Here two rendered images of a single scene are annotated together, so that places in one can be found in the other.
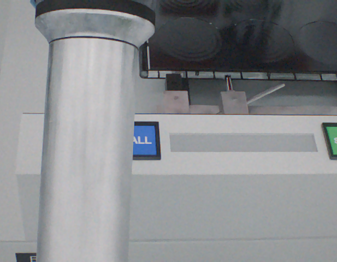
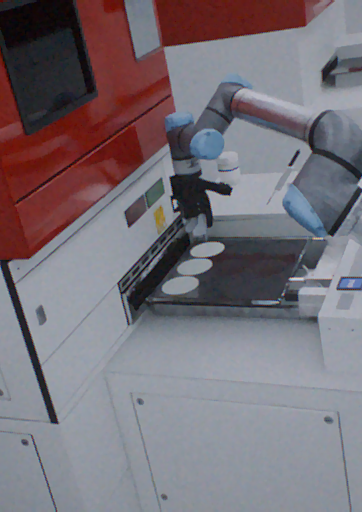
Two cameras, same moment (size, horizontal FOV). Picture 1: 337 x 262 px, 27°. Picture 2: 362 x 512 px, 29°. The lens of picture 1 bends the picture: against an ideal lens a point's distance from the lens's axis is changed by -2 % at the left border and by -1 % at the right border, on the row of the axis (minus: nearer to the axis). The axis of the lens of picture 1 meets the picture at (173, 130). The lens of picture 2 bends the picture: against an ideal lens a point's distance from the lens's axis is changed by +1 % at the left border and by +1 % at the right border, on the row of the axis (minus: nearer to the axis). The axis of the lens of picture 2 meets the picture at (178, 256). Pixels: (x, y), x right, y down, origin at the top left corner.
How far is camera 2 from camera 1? 140 cm
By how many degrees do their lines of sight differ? 49
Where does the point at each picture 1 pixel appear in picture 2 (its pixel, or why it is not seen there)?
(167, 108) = (312, 293)
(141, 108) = (281, 329)
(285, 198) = not seen: outside the picture
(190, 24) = (245, 285)
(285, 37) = (269, 260)
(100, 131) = not seen: outside the picture
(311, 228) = not seen: outside the picture
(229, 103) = (315, 276)
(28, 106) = (260, 369)
